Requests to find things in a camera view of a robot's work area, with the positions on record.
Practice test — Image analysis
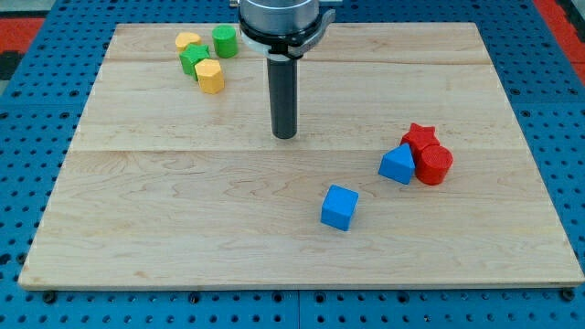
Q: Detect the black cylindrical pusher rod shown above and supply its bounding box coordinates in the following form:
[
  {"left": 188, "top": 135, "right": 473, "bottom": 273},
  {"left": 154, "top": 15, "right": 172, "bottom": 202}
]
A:
[{"left": 267, "top": 59, "right": 297, "bottom": 139}]

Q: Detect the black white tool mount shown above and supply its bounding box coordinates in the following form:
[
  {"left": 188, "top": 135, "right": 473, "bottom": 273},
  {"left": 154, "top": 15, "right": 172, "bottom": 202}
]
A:
[{"left": 239, "top": 9, "right": 335, "bottom": 61}]

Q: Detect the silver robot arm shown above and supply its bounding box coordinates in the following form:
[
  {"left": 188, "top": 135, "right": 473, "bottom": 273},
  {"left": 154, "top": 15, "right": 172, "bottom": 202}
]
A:
[{"left": 239, "top": 0, "right": 336, "bottom": 140}]

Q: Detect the blue cube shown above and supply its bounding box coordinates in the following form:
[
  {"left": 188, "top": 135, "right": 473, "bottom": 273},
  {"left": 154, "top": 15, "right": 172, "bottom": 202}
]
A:
[{"left": 321, "top": 185, "right": 359, "bottom": 231}]

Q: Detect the green cylinder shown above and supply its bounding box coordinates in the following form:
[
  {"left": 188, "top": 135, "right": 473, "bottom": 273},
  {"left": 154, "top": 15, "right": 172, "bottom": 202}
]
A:
[{"left": 212, "top": 25, "right": 239, "bottom": 58}]

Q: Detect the yellow hexagon block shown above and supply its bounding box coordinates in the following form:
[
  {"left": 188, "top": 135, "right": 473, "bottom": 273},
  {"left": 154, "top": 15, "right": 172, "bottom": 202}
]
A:
[{"left": 195, "top": 58, "right": 225, "bottom": 94}]

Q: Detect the green star block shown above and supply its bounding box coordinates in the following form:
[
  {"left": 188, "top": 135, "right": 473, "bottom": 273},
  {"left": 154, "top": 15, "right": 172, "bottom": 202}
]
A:
[{"left": 179, "top": 44, "right": 210, "bottom": 80}]

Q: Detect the yellow heart block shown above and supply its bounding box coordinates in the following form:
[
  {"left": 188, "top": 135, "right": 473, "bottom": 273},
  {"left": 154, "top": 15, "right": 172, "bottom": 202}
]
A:
[{"left": 175, "top": 32, "right": 202, "bottom": 52}]

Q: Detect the blue triangular prism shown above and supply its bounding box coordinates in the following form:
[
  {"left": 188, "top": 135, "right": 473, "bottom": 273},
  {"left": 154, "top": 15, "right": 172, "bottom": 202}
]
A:
[{"left": 378, "top": 143, "right": 415, "bottom": 185}]

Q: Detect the red star block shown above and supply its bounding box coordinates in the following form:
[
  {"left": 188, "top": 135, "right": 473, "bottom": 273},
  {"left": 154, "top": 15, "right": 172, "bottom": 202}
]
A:
[{"left": 399, "top": 122, "right": 441, "bottom": 163}]

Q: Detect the wooden board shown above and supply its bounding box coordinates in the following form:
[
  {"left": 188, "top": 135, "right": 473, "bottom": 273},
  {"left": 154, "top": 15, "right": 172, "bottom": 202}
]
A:
[{"left": 18, "top": 23, "right": 584, "bottom": 291}]

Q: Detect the red cylinder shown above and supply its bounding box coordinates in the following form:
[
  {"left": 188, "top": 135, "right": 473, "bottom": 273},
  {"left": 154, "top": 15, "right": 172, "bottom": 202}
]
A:
[{"left": 415, "top": 145, "right": 453, "bottom": 186}]

